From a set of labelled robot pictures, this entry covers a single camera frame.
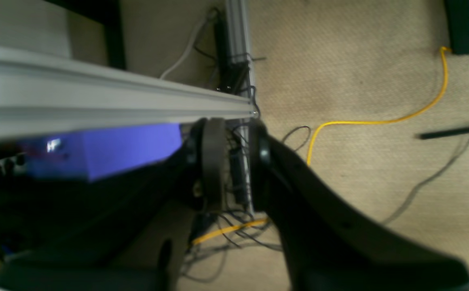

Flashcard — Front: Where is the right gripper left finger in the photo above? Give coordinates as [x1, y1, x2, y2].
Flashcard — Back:
[0, 118, 226, 291]

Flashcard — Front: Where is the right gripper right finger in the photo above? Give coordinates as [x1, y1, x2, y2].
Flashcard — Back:
[249, 119, 469, 291]

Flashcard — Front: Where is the black tripod stand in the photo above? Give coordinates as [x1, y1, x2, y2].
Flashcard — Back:
[417, 127, 469, 140]

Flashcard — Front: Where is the blue box under frame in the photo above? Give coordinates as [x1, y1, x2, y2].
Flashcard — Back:
[19, 123, 182, 181]

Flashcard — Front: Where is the grey cable on floor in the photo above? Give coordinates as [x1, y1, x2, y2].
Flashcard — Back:
[382, 133, 469, 225]

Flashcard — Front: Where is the aluminium frame rail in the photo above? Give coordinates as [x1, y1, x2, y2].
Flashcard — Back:
[0, 47, 254, 140]

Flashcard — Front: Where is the yellow cable on floor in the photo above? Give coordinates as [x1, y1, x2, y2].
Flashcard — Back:
[190, 46, 469, 245]

